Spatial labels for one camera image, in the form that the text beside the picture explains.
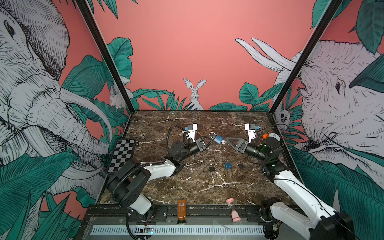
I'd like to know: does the white ventilated strip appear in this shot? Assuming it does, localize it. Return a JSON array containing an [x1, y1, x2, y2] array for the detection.
[[91, 225, 264, 236]]

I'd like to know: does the blue padlock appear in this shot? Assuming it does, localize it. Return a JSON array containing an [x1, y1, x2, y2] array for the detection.
[[225, 161, 233, 171], [210, 132, 226, 145]]

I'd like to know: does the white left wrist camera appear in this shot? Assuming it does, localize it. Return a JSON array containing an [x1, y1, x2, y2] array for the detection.
[[183, 124, 198, 142]]

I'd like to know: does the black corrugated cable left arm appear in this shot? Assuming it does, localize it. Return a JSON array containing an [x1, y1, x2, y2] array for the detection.
[[109, 124, 185, 205]]

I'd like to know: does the black white checkerboard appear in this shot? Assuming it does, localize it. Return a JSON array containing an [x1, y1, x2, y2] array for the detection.
[[107, 138, 136, 174]]

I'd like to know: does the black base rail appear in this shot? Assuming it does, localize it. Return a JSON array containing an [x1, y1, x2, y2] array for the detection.
[[84, 204, 268, 225]]

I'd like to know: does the black corner frame post left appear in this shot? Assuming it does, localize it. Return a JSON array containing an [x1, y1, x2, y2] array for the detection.
[[75, 0, 135, 116]]

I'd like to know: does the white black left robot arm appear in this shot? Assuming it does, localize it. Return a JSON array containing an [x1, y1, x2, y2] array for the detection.
[[106, 135, 216, 218]]

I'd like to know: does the pink hourglass timer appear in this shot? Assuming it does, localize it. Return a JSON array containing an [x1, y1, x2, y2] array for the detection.
[[226, 198, 242, 224]]

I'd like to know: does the black corner frame post right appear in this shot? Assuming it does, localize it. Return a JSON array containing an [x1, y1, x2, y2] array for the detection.
[[269, 0, 342, 114]]

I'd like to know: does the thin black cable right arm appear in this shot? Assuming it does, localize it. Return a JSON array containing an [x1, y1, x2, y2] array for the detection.
[[254, 122, 358, 240]]

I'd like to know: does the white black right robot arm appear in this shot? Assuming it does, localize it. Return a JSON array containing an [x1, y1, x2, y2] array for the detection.
[[226, 134, 358, 240]]

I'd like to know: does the orange rectangular device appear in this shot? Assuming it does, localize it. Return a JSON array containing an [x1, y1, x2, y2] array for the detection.
[[177, 199, 186, 225]]

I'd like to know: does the black corner frame post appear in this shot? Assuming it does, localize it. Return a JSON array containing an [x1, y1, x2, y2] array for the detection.
[[75, 0, 135, 116], [269, 0, 342, 114]]

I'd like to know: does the black padlock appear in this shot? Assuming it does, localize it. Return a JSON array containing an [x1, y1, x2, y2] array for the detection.
[[209, 164, 216, 173], [238, 161, 245, 170]]

